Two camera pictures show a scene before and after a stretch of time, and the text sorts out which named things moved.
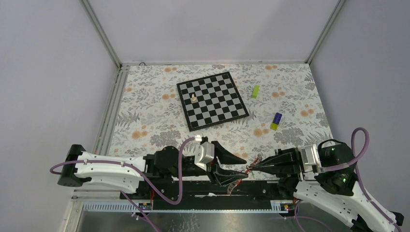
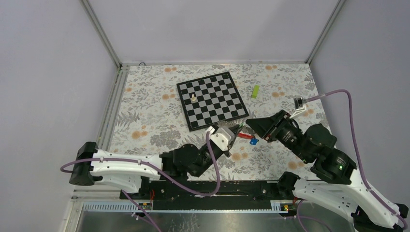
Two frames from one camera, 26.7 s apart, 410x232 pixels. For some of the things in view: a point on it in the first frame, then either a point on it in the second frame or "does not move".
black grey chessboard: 211,100 does not move
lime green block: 256,91 does not move
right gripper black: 288,160 → 269,127
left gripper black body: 211,168 → 227,152
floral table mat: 285,108 does not move
